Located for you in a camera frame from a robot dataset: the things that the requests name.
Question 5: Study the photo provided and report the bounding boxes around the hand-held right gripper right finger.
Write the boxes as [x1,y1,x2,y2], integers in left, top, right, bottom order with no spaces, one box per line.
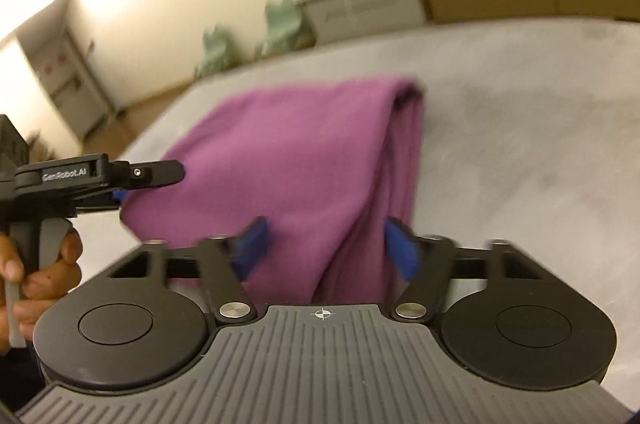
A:
[384,218,566,323]

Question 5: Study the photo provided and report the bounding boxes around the person's left hand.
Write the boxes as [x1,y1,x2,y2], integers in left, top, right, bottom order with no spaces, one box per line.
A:
[0,227,84,356]

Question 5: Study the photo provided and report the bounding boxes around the green plastic child chair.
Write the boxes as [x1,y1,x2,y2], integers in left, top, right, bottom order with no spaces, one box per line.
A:
[194,28,242,78]
[261,0,315,55]

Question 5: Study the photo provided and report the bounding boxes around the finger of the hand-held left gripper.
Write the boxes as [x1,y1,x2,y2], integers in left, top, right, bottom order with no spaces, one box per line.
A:
[108,159,186,191]
[77,188,129,217]

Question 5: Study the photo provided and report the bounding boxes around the white cabinet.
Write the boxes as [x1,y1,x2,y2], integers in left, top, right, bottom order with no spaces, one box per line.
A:
[19,28,119,145]

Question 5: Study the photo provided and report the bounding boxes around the purple sweatpants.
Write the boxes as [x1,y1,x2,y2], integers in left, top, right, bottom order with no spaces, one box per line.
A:
[120,76,427,305]

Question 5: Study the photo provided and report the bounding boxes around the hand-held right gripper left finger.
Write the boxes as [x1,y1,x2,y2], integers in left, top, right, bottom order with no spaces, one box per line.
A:
[82,218,269,324]

